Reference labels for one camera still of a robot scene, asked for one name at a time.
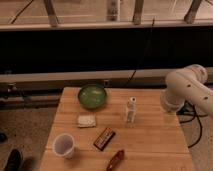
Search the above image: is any clear plastic bottle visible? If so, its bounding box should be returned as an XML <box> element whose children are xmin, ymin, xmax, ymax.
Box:
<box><xmin>125</xmin><ymin>97</ymin><xmax>136</xmax><ymax>123</ymax></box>

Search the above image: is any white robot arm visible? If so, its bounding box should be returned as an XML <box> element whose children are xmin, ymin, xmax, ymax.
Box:
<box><xmin>160</xmin><ymin>64</ymin><xmax>213</xmax><ymax>118</ymax></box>

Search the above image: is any green bowl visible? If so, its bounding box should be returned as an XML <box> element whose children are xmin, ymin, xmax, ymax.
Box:
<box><xmin>78</xmin><ymin>84</ymin><xmax>107</xmax><ymax>109</ymax></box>

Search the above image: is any white sponge block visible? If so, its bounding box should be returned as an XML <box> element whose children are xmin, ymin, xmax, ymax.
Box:
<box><xmin>78</xmin><ymin>115</ymin><xmax>96</xmax><ymax>128</ymax></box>

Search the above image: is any brown candy bar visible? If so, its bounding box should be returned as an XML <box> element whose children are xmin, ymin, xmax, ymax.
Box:
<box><xmin>93</xmin><ymin>127</ymin><xmax>116</xmax><ymax>151</ymax></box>

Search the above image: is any red brown oblong object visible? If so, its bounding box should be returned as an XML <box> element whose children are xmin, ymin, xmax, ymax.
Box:
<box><xmin>106</xmin><ymin>150</ymin><xmax>125</xmax><ymax>171</ymax></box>

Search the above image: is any black shoe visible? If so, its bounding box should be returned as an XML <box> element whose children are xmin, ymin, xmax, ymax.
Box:
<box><xmin>3</xmin><ymin>149</ymin><xmax>22</xmax><ymax>171</ymax></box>

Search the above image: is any thin black hanging cable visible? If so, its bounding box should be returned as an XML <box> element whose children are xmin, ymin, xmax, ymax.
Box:
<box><xmin>125</xmin><ymin>18</ymin><xmax>156</xmax><ymax>88</ymax></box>

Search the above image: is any black cable on floor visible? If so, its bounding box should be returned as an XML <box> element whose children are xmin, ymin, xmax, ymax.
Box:
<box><xmin>177</xmin><ymin>102</ymin><xmax>208</xmax><ymax>149</ymax></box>

